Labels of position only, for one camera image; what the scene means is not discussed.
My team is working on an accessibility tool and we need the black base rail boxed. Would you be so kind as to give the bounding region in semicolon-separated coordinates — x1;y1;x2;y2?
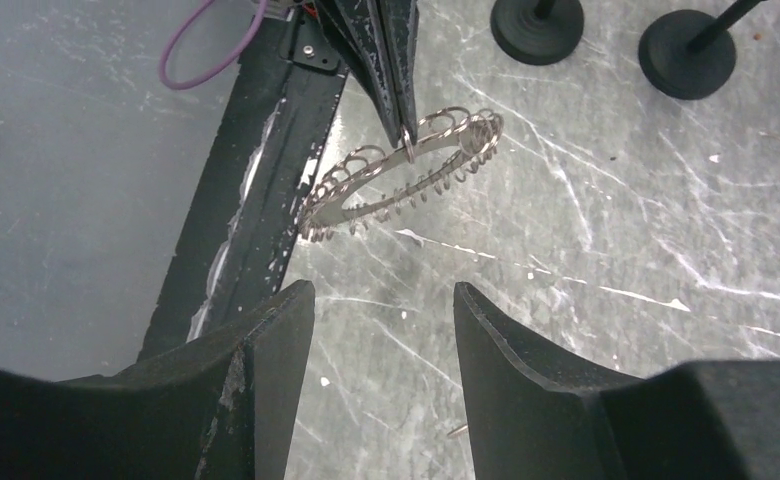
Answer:
139;9;347;359

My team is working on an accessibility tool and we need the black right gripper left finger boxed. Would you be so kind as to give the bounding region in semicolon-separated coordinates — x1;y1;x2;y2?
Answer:
0;280;315;479

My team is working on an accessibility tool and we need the red tag key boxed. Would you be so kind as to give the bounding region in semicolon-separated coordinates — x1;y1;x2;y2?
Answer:
446;424;468;439

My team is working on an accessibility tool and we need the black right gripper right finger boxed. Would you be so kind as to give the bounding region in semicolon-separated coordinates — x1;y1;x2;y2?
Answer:
454;282;780;479

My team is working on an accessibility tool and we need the black short microphone stand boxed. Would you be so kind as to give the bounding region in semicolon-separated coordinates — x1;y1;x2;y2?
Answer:
490;0;585;66

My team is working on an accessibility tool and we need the black round stand base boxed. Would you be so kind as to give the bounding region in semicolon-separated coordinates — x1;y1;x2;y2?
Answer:
638;9;737;100

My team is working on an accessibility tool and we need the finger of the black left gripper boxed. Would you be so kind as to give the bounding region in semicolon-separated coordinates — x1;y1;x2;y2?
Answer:
314;1;405;147
379;0;419;143

